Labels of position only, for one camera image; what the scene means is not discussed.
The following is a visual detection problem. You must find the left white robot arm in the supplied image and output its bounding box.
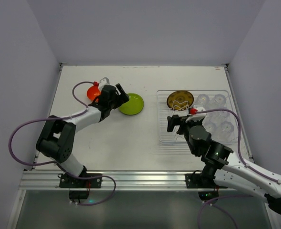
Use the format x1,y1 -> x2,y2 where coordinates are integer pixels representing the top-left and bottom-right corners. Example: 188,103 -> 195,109
36,83 -> 129,179

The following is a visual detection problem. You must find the aluminium front rail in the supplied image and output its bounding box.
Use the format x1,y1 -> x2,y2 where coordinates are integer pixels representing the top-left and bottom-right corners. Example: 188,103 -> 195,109
18,170 -> 192,191

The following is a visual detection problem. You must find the orange plastic bowl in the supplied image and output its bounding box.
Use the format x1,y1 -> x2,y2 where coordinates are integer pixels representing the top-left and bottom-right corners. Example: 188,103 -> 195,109
86,85 -> 101,102

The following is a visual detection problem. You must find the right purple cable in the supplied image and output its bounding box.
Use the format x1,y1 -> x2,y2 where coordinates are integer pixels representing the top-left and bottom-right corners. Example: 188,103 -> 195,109
189,107 -> 281,229

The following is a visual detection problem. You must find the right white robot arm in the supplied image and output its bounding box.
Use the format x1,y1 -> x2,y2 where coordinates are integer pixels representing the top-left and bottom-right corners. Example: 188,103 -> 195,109
167,114 -> 281,215

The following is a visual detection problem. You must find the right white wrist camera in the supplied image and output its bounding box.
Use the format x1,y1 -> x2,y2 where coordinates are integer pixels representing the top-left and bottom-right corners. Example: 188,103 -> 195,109
185,107 -> 206,123

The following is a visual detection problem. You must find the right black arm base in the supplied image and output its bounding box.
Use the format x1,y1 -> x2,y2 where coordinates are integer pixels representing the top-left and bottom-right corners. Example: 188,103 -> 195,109
185,167 -> 219,202

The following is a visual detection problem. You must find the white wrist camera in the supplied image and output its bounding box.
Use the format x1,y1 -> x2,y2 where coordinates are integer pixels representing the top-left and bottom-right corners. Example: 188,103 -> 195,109
98,77 -> 110,91
185,107 -> 206,123

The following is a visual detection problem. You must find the clear plastic dish rack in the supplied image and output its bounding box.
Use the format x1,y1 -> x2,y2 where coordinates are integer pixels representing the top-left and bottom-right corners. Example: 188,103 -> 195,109
157,90 -> 238,145

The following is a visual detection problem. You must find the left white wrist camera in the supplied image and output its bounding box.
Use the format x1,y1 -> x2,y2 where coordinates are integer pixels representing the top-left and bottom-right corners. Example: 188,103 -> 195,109
98,77 -> 110,91

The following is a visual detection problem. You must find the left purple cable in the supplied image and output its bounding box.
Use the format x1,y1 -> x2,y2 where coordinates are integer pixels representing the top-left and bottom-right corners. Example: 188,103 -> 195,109
9,81 -> 117,206

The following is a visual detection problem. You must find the green plate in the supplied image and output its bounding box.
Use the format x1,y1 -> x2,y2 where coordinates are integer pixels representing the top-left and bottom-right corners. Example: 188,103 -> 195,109
118,93 -> 144,115

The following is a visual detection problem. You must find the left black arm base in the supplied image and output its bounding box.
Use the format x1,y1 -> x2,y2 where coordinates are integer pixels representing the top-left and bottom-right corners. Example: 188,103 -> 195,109
58,172 -> 102,204

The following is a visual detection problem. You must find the yellow patterned plate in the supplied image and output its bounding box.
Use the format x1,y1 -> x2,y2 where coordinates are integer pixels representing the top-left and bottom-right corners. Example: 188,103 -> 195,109
166,90 -> 194,111

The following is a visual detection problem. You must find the purple cable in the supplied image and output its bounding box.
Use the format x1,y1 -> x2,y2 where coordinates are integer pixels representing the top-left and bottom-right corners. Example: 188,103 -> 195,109
189,107 -> 281,229
9,81 -> 117,206

